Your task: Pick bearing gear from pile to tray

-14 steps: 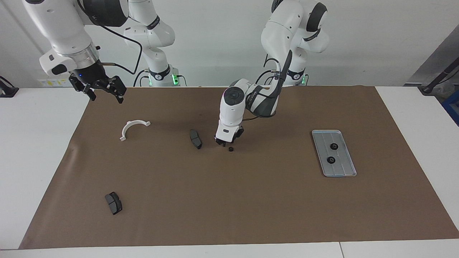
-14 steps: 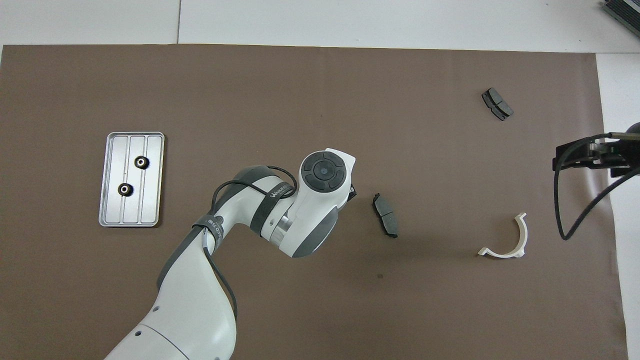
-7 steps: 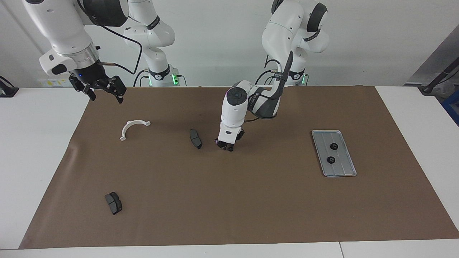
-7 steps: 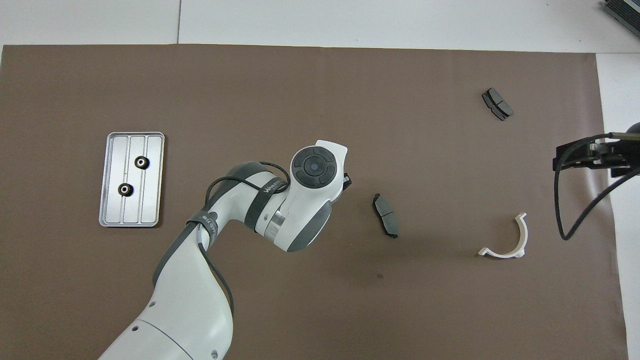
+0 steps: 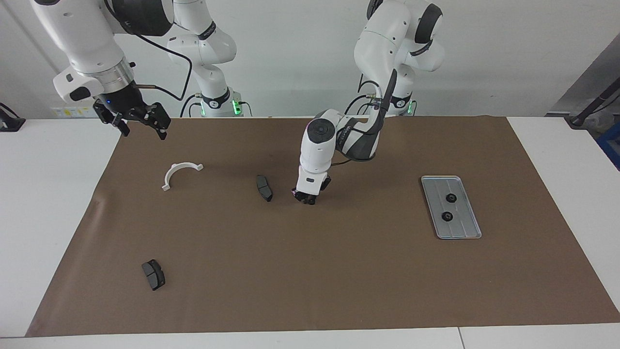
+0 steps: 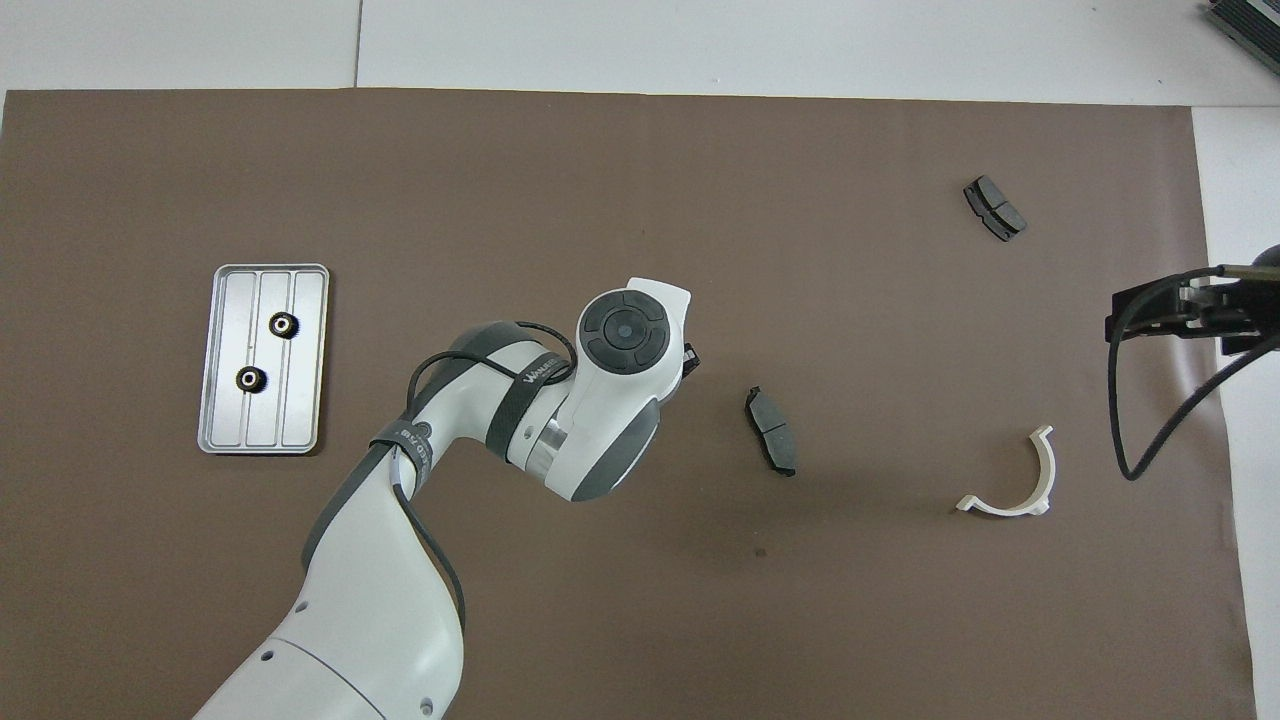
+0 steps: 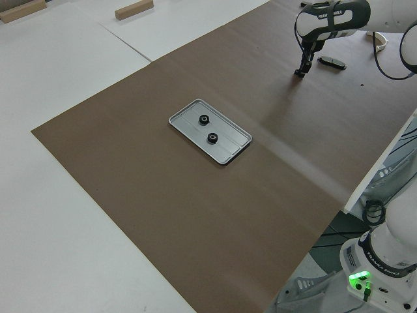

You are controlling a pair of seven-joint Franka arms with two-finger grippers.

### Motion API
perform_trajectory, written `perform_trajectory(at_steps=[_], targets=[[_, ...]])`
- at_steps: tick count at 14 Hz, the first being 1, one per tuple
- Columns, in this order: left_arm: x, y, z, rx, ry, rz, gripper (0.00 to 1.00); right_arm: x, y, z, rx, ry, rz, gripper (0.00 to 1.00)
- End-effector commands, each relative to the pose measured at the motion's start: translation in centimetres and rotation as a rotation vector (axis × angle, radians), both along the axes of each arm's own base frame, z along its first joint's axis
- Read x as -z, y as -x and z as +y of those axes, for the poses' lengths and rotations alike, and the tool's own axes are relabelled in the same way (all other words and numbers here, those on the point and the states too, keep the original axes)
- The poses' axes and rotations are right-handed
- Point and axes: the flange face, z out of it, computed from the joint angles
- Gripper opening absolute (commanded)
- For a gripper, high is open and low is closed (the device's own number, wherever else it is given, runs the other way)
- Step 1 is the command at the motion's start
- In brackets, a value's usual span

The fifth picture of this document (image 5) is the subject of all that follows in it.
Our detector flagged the silver metal tray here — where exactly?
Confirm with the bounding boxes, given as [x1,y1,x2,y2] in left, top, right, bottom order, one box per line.
[420,175,482,240]

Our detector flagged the dark grey brake pad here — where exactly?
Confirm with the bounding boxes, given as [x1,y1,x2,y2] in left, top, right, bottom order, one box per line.
[141,259,166,291]
[255,174,273,203]

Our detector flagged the brown table mat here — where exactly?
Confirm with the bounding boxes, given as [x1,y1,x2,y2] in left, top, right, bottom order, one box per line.
[25,115,620,337]

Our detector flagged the black table clamp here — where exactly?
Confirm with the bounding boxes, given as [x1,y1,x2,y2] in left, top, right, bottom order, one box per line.
[0,103,26,132]

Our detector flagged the black stand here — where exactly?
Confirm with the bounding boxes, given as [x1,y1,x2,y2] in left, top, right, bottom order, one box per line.
[564,78,620,129]

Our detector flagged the blue crate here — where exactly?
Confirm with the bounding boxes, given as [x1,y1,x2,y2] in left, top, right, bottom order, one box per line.
[597,124,620,170]

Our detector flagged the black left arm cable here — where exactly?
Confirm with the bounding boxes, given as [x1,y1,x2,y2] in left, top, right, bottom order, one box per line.
[332,68,388,168]

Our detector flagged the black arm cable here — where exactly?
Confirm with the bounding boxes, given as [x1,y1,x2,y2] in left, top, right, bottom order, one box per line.
[133,24,193,101]
[332,68,388,168]

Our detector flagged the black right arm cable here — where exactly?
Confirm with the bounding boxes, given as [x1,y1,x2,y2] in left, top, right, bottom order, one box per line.
[133,24,193,101]

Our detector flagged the white curved plastic bracket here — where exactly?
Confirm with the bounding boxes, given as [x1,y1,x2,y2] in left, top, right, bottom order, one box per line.
[161,162,204,192]

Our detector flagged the white wall socket box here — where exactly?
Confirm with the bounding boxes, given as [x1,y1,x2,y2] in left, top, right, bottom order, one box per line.
[51,94,100,118]

